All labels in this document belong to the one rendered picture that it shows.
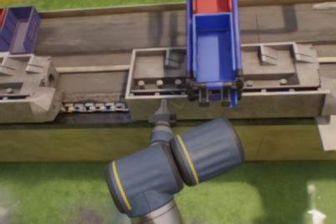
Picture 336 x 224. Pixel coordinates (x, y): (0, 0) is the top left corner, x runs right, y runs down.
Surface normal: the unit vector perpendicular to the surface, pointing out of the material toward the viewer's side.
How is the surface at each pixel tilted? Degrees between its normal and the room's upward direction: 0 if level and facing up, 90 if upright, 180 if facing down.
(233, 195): 0
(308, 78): 10
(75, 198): 0
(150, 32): 0
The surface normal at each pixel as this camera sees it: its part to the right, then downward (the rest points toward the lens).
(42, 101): 0.51, -0.50
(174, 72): -0.11, -0.61
